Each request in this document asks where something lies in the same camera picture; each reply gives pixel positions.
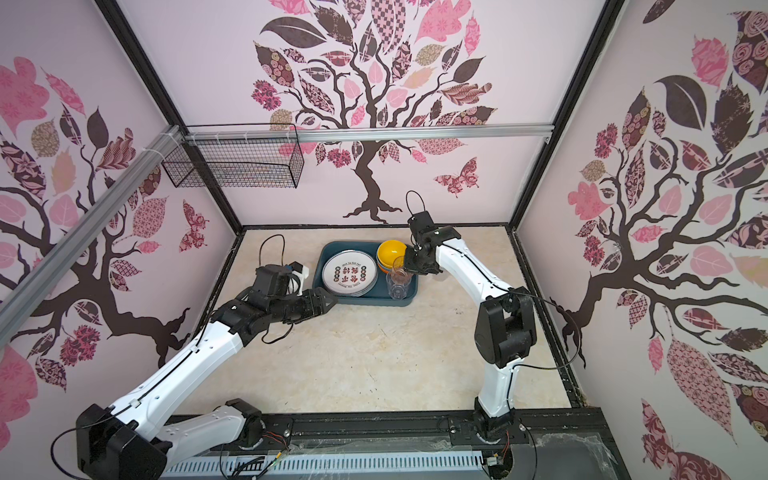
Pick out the black wire basket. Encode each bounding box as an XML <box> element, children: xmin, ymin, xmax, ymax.
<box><xmin>162</xmin><ymin>123</ymin><xmax>305</xmax><ymax>188</ymax></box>

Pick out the teal plastic bin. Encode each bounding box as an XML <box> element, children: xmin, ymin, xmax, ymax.
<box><xmin>312</xmin><ymin>240</ymin><xmax>419</xmax><ymax>307</ymax></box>

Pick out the yellow plastic bowl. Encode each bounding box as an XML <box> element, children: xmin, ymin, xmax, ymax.
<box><xmin>376</xmin><ymin>239</ymin><xmax>407</xmax><ymax>269</ymax></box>

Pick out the pinkish clear cup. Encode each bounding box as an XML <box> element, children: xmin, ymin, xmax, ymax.
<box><xmin>388</xmin><ymin>256</ymin><xmax>413</xmax><ymax>288</ymax></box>

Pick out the aluminium rail back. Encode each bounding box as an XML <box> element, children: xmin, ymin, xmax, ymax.
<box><xmin>185</xmin><ymin>123</ymin><xmax>554</xmax><ymax>143</ymax></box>

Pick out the aluminium rail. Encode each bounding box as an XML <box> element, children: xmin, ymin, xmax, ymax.
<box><xmin>185</xmin><ymin>123</ymin><xmax>554</xmax><ymax>143</ymax></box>
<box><xmin>1</xmin><ymin>125</ymin><xmax>183</xmax><ymax>345</ymax></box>

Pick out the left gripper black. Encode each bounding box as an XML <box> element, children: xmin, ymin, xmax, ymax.
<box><xmin>269</xmin><ymin>287</ymin><xmax>338</xmax><ymax>324</ymax></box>

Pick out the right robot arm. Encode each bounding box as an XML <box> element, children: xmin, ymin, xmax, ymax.
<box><xmin>404</xmin><ymin>211</ymin><xmax>537</xmax><ymax>443</ymax></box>

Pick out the aluminium rail left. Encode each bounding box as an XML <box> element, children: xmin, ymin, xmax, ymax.
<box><xmin>1</xmin><ymin>125</ymin><xmax>183</xmax><ymax>345</ymax></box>

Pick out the white vented cable duct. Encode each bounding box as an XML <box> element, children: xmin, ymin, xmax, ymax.
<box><xmin>162</xmin><ymin>451</ymin><xmax>486</xmax><ymax>479</ymax></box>

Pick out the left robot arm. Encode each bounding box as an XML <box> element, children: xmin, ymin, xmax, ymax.
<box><xmin>75</xmin><ymin>262</ymin><xmax>338</xmax><ymax>479</ymax></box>

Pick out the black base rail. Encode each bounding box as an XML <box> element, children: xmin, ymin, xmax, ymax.
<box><xmin>110</xmin><ymin>406</ymin><xmax>631</xmax><ymax>480</ymax></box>

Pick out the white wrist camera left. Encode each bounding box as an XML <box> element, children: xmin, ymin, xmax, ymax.
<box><xmin>287</xmin><ymin>262</ymin><xmax>309</xmax><ymax>295</ymax></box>

